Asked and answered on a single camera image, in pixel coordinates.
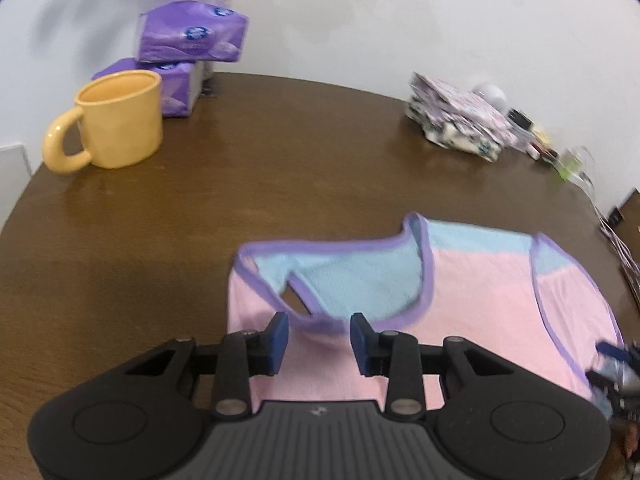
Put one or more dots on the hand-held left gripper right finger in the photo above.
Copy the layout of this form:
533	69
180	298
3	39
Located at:
357	345

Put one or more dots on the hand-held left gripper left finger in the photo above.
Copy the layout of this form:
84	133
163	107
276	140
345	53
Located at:
277	345

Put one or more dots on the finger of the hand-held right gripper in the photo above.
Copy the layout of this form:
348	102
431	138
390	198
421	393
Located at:
625	380

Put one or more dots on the pink blue purple-trimmed vest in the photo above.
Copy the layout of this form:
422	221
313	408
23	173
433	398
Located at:
475	310

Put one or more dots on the green liquid bottle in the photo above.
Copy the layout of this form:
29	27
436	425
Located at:
567	167

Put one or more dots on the cream flower-print folded garment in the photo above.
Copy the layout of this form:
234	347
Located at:
450	140

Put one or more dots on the dark red box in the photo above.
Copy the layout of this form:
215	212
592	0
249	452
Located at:
544	152

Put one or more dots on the lilac floral folded garment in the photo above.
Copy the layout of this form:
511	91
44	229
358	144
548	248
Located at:
460	110

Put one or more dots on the yellow mug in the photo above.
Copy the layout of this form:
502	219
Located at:
125	125

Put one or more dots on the purple tissue pack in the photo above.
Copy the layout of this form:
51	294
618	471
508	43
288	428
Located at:
195	35
175	90

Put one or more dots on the small black device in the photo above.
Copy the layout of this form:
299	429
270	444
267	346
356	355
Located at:
520	119

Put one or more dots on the white robot speaker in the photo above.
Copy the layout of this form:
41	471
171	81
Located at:
491	94

